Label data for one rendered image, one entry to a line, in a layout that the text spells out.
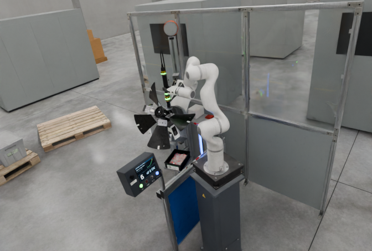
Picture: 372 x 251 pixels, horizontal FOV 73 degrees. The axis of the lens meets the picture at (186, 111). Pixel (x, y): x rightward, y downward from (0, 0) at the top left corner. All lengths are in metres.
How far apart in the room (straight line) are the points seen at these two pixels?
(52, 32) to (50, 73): 1.04
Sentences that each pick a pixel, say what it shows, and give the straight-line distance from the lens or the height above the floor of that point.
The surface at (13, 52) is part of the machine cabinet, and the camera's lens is 7.31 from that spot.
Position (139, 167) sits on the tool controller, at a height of 1.23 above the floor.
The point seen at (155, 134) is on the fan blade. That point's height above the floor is 1.04.
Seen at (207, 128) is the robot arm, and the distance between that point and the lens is 1.69.
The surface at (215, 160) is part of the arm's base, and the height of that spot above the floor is 1.12.
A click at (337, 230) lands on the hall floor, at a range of 3.07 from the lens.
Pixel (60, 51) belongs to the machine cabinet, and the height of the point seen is 1.08.
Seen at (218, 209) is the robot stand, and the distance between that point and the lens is 2.03.
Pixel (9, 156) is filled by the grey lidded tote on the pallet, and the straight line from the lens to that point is 4.67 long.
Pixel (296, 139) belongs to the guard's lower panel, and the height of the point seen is 0.82.
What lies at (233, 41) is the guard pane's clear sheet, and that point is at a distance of 2.58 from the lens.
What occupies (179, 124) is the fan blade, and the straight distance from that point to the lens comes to 2.26.
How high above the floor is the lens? 2.28
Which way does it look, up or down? 27 degrees down
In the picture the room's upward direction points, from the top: 7 degrees counter-clockwise
